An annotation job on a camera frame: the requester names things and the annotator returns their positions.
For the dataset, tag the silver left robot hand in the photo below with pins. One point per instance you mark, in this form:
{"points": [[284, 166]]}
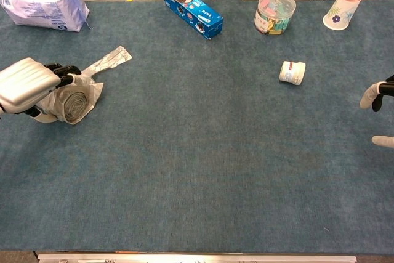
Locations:
{"points": [[26, 82]]}

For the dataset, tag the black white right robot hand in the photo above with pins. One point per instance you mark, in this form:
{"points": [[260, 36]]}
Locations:
{"points": [[377, 96]]}

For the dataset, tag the grey trash bag roll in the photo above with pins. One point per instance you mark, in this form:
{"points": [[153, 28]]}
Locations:
{"points": [[78, 96]]}

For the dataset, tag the white tissue pack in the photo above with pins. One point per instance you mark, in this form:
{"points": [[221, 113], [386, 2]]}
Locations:
{"points": [[43, 2]]}

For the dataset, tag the small white jar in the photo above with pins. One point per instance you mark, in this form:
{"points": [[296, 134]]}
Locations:
{"points": [[292, 72]]}

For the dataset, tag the floral paper cup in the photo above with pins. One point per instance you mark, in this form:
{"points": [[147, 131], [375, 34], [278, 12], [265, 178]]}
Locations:
{"points": [[340, 12]]}

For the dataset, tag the clear jar of binder clips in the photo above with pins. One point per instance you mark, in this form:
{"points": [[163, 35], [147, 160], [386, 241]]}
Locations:
{"points": [[274, 13]]}

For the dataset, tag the blue Oreo cookie box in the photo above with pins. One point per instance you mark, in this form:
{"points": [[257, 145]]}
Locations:
{"points": [[192, 9]]}

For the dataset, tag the blue felt table cloth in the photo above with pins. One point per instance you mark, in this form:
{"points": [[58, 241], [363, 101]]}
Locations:
{"points": [[197, 152]]}

